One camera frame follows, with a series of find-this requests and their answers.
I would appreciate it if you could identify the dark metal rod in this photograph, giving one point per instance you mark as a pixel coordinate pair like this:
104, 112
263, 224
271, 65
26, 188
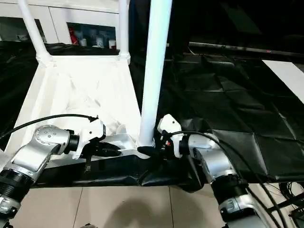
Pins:
237, 47

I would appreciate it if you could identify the white plastic table top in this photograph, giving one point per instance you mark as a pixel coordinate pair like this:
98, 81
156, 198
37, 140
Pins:
83, 83

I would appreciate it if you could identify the small white cup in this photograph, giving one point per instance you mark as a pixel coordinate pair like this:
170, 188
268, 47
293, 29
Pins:
112, 44

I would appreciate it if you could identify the white plastic table leg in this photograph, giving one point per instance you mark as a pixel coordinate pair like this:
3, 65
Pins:
123, 31
156, 59
33, 31
2, 156

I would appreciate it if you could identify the black backdrop cloth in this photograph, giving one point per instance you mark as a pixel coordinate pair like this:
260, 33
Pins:
225, 19

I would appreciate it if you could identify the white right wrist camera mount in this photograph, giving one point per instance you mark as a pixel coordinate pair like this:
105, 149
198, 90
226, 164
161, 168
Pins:
169, 126

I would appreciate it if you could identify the white glass-door cabinet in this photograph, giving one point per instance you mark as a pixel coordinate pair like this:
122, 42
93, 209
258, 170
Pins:
59, 14

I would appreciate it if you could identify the black table mat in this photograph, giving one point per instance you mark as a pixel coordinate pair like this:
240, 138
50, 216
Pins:
225, 107

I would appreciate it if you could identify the black stand base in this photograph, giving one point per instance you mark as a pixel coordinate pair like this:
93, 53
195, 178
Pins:
285, 204

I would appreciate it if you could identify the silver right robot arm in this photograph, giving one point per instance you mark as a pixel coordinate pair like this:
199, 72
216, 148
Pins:
213, 161

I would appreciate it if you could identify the white flat board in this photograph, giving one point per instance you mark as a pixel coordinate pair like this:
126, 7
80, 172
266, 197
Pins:
285, 76

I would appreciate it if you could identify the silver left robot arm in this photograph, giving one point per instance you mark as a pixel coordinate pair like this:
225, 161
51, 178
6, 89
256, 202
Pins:
40, 145

